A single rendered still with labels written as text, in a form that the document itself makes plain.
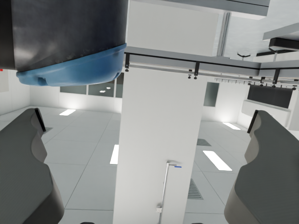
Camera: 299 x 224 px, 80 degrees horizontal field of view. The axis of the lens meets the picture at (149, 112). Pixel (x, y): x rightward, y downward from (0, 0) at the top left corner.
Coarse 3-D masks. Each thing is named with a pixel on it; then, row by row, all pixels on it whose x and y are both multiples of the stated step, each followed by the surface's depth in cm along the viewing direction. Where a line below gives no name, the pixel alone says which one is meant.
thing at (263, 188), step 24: (264, 120) 9; (264, 144) 8; (288, 144) 8; (240, 168) 7; (264, 168) 7; (288, 168) 7; (240, 192) 6; (264, 192) 6; (288, 192) 6; (240, 216) 6; (264, 216) 5; (288, 216) 5
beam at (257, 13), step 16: (144, 0) 114; (160, 0) 111; (176, 0) 111; (192, 0) 112; (208, 0) 113; (224, 0) 113; (240, 0) 114; (256, 0) 115; (240, 16) 123; (256, 16) 119
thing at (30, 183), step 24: (24, 120) 9; (0, 144) 8; (24, 144) 8; (0, 168) 7; (24, 168) 7; (48, 168) 7; (0, 192) 6; (24, 192) 6; (48, 192) 6; (0, 216) 5; (24, 216) 5; (48, 216) 6
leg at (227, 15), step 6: (228, 12) 117; (228, 18) 117; (222, 24) 120; (228, 24) 118; (222, 30) 120; (228, 30) 120; (222, 36) 120; (222, 42) 121; (222, 48) 121; (216, 54) 125; (222, 54) 122
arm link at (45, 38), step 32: (0, 0) 13; (32, 0) 14; (64, 0) 15; (96, 0) 17; (128, 0) 21; (0, 32) 14; (32, 32) 15; (64, 32) 16; (96, 32) 17; (0, 64) 16; (32, 64) 17; (64, 64) 17; (96, 64) 18
